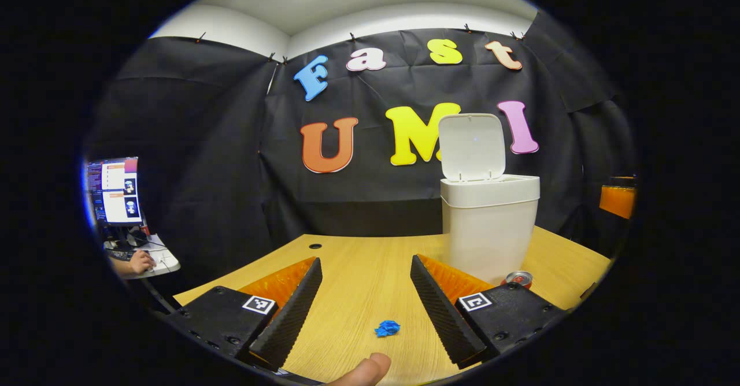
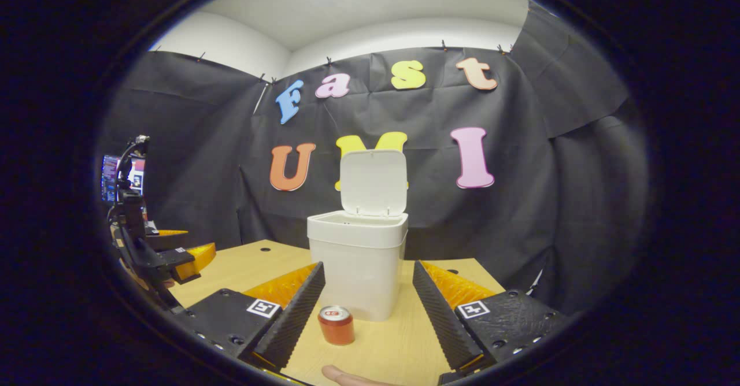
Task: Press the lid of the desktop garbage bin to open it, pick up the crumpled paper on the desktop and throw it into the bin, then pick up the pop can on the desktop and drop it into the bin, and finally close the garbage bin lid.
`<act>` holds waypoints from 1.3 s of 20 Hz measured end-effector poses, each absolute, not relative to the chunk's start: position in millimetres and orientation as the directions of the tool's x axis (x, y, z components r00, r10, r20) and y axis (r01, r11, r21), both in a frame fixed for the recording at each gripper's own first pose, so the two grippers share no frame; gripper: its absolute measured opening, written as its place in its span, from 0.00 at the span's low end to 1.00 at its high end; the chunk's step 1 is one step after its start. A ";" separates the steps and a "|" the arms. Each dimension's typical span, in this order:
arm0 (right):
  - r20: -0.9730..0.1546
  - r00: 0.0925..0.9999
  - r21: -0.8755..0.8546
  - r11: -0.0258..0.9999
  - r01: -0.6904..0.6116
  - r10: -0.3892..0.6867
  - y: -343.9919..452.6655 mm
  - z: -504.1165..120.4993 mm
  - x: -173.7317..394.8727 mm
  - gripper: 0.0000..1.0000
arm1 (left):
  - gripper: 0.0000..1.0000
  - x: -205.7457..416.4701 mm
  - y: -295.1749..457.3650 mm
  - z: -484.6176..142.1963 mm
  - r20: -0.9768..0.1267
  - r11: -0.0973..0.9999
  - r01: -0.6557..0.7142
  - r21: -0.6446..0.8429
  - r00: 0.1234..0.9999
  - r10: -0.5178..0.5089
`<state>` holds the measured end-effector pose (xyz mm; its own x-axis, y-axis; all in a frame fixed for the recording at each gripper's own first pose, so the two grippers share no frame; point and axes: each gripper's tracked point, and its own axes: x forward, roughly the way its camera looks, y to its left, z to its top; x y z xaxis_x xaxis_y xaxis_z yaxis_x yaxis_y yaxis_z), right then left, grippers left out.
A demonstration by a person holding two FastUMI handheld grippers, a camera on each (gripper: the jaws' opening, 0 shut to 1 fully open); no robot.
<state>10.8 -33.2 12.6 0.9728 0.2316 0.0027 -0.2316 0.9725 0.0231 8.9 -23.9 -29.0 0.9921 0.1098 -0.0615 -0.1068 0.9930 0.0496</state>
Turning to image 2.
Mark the red pop can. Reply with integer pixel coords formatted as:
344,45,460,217
317,306,356,346

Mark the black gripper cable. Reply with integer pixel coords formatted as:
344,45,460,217
116,135,150,187

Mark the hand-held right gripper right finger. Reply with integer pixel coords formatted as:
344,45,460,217
412,260,570,376

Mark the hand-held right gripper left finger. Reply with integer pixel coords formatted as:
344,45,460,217
173,261,325,375

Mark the wooden desktop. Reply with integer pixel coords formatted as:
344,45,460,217
168,239,506,386

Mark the white desktop garbage bin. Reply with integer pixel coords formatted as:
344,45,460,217
306,149,409,322

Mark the black backdrop cloth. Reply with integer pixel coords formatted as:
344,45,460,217
98,0,648,317

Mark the computer monitor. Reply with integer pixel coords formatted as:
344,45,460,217
101,154,146,203

